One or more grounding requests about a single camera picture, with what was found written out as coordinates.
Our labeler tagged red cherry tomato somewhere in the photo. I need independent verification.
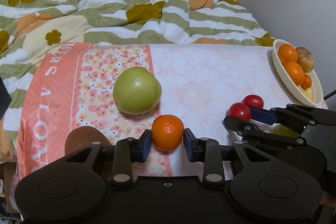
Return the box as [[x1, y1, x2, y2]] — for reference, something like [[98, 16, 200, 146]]
[[228, 102, 251, 122], [242, 94, 264, 109]]

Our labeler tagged large orange mandarin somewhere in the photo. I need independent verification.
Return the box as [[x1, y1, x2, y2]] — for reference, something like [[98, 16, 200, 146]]
[[277, 44, 298, 65]]

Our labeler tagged brown kiwi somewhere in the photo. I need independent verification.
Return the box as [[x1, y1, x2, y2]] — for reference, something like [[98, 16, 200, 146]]
[[64, 126, 111, 155]]

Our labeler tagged small orange mandarin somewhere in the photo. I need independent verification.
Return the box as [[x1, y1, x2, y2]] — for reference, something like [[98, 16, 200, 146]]
[[151, 114, 185, 152]]

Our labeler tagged black cable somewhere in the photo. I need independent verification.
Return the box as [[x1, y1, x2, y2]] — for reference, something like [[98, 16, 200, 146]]
[[322, 89, 336, 100]]

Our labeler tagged brownish old apple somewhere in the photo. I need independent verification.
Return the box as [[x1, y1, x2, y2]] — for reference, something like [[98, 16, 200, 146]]
[[295, 47, 314, 73]]

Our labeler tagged green striped floral duvet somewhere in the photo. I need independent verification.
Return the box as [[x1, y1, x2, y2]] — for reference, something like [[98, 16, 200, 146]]
[[1, 0, 274, 162]]

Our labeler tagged cream fruit bowl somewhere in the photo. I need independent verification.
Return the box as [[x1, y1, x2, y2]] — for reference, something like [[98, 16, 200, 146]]
[[272, 39, 323, 106]]

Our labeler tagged pink floral table cloth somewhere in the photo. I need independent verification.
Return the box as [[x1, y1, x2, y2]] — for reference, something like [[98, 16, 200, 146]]
[[15, 41, 329, 180]]

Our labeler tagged large green apple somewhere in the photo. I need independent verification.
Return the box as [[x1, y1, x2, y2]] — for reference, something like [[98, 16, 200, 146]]
[[113, 67, 162, 115]]

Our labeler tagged small green apple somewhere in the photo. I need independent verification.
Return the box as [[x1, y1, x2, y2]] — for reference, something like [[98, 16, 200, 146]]
[[273, 124, 300, 139]]

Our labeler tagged small orange in bowl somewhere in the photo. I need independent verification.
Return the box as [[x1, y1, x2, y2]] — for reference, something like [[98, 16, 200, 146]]
[[301, 75, 312, 90]]

